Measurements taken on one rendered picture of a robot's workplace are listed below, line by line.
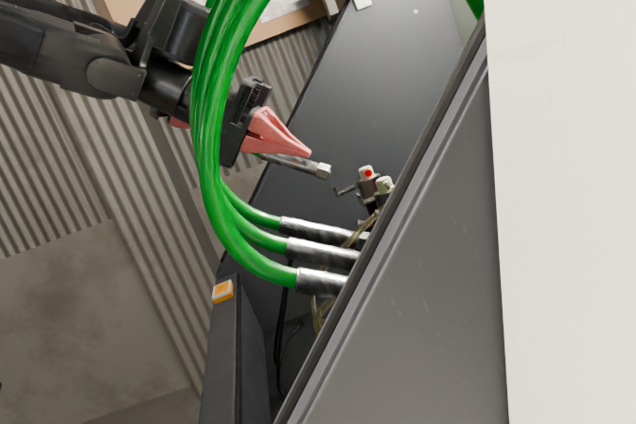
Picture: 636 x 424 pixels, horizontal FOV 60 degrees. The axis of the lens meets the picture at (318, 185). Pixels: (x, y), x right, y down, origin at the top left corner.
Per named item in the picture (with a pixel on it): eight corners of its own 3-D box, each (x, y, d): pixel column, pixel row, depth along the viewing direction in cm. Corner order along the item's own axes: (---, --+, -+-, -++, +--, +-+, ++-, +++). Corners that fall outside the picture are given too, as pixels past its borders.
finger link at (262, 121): (316, 142, 60) (238, 104, 59) (289, 199, 62) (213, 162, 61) (321, 132, 66) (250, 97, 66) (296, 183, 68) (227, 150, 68)
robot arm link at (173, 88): (142, 94, 66) (122, 99, 61) (162, 40, 64) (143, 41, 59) (194, 118, 67) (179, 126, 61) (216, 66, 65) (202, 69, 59)
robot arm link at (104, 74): (77, 61, 62) (80, 85, 55) (110, -38, 59) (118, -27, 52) (178, 95, 69) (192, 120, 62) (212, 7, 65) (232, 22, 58)
